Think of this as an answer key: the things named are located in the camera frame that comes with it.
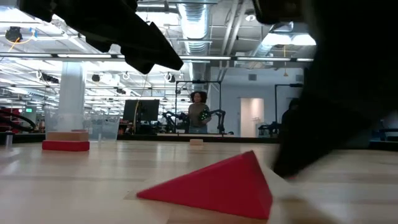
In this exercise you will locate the clear plastic bin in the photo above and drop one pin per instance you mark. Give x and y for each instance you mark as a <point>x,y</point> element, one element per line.
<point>102,127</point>

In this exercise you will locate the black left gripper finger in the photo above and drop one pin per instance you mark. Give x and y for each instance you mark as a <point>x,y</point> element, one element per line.
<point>140,63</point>
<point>140,34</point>

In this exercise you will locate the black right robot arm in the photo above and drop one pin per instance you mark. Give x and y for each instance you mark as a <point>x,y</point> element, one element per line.
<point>276,11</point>

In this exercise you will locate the short metal post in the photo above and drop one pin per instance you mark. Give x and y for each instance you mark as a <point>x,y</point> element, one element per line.
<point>8,138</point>

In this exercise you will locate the silver ventilation duct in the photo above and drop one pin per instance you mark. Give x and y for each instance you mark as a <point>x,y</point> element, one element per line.
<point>196,28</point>

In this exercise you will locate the red pyramid block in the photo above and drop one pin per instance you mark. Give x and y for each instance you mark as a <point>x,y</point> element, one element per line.
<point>217,189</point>

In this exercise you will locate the green exit sign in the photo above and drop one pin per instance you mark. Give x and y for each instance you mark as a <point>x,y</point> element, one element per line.
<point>29,110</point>

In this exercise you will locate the standing person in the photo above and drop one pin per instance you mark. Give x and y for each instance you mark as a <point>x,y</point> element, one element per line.
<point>196,115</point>

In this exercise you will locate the large black monitor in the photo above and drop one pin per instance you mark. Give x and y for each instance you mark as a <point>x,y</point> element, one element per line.
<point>141,110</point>

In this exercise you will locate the black table edge frame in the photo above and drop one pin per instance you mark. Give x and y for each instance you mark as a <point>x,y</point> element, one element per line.
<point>140,137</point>

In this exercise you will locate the small natural wood block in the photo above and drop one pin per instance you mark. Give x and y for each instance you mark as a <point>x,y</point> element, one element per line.
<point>196,142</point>

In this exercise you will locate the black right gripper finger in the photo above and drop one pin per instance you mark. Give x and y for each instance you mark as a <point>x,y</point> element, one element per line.
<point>311,137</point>

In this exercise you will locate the long ceiling light strip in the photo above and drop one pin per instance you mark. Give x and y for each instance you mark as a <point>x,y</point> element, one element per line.
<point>84,56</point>

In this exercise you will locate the black rig frame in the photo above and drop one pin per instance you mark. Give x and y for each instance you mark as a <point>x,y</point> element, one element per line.
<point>199,82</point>
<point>284,85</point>

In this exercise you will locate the white building column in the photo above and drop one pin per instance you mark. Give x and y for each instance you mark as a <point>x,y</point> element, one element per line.
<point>71,93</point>

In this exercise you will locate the black background robot arm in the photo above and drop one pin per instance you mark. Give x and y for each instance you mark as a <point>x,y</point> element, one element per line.
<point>267,129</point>
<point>174,119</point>
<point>220,119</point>

